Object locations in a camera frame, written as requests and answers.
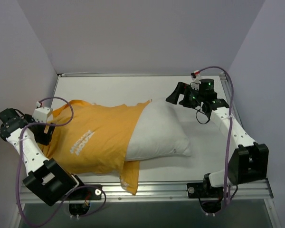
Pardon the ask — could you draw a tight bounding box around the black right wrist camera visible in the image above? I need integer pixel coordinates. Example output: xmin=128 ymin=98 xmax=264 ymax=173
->
xmin=199 ymin=78 xmax=215 ymax=95

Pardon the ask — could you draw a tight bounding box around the thin black wire loop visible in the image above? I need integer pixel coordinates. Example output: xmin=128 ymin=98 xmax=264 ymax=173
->
xmin=195 ymin=104 xmax=212 ymax=125

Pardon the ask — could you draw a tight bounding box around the aluminium right frame rail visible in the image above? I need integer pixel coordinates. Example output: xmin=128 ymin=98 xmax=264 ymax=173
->
xmin=219 ymin=72 xmax=262 ymax=179

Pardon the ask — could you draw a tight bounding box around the white pillow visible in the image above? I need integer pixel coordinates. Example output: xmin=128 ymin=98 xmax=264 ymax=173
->
xmin=125 ymin=99 xmax=192 ymax=161

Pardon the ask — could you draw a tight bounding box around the yellow Mickey Mouse pillowcase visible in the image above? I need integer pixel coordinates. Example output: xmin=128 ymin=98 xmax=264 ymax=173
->
xmin=39 ymin=100 xmax=150 ymax=195

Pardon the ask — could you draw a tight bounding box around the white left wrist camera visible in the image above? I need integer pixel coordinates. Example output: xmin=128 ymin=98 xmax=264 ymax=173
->
xmin=32 ymin=107 xmax=53 ymax=123

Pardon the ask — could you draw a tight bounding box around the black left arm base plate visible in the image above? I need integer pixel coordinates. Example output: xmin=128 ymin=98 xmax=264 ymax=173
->
xmin=61 ymin=184 xmax=103 ymax=200

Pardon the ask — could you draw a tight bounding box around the aluminium frame rail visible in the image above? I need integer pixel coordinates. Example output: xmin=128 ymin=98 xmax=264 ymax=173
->
xmin=219 ymin=72 xmax=262 ymax=179
xmin=17 ymin=179 xmax=274 ymax=204

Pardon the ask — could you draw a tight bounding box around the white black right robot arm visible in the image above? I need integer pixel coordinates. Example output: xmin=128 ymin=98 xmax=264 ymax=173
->
xmin=166 ymin=79 xmax=269 ymax=196

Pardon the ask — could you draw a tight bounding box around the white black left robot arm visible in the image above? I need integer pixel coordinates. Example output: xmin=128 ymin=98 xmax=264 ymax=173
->
xmin=0 ymin=107 xmax=86 ymax=206

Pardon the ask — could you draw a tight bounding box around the aluminium front frame rail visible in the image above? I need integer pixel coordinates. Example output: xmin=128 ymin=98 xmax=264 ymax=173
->
xmin=17 ymin=179 xmax=274 ymax=204

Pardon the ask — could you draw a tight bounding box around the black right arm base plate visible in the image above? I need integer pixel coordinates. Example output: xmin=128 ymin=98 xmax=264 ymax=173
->
xmin=187 ymin=182 xmax=223 ymax=199

